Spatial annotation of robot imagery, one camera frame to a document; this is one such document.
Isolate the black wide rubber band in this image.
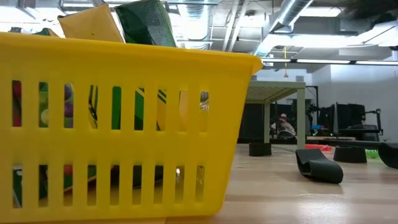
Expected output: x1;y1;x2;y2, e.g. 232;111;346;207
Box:
333;145;368;164
248;142;272;157
377;142;398;170
294;148;345;185

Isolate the yellow plastic basket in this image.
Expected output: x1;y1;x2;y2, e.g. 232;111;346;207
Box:
0;30;264;223

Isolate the crayon box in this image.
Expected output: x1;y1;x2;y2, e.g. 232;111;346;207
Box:
88;0;177;131
57;3;125;44
11;27;98;208

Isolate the orange spiral coil tie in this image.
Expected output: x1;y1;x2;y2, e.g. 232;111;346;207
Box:
304;143;333;152

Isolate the black partition panel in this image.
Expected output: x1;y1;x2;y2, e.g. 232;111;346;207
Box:
238;102;312;140

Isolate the person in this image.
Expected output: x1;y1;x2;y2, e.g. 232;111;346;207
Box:
269;113;297;139

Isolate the ceiling light strip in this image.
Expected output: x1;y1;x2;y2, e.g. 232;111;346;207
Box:
258;57;292;63
355;60;398;67
296;58;351;65

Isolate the green perforated metal riser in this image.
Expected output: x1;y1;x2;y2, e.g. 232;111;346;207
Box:
244;80;307;150

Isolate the black robot workstation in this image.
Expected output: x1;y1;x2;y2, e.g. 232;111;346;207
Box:
318;102;384;141

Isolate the grey ceiling air unit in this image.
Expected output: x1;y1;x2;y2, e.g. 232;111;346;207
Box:
292;14;365;35

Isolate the silver ribbed air duct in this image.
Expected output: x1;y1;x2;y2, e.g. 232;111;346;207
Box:
177;2;216;51

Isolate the wooden table with black frame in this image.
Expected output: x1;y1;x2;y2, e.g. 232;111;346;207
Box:
235;136;398;151

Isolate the yellow hanging cord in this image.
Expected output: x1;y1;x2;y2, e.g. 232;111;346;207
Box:
282;45;289;78

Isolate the silver spiral air duct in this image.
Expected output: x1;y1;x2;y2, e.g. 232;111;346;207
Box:
252;0;315;59

